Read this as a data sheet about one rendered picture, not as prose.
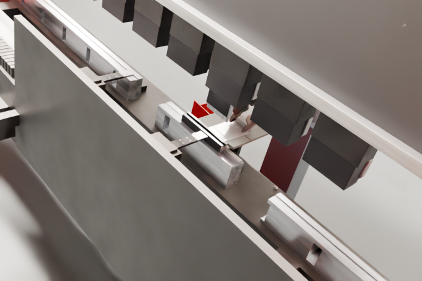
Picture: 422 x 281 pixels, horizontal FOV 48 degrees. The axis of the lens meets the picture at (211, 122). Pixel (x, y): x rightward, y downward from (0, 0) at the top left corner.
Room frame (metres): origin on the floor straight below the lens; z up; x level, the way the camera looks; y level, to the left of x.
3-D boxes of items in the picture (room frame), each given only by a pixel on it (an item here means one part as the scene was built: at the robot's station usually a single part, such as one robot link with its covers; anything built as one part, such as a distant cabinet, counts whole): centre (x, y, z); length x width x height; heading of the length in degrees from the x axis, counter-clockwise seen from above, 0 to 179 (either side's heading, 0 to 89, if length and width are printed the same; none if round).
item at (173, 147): (1.19, 0.09, 1.01); 0.26 x 0.12 x 0.05; 141
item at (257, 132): (1.43, -0.10, 1.00); 0.26 x 0.18 x 0.01; 141
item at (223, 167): (1.34, 0.03, 0.92); 0.39 x 0.06 x 0.10; 51
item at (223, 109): (1.31, -0.01, 1.13); 0.10 x 0.02 x 0.10; 51
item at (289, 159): (2.01, -0.43, 0.39); 0.18 x 0.18 x 0.78; 58
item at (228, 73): (1.30, -0.03, 1.26); 0.15 x 0.09 x 0.17; 51
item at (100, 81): (1.46, 0.42, 1.01); 0.26 x 0.12 x 0.05; 141
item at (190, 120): (1.33, 0.02, 0.98); 0.20 x 0.03 x 0.03; 51
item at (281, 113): (1.17, -0.19, 1.26); 0.15 x 0.09 x 0.17; 51
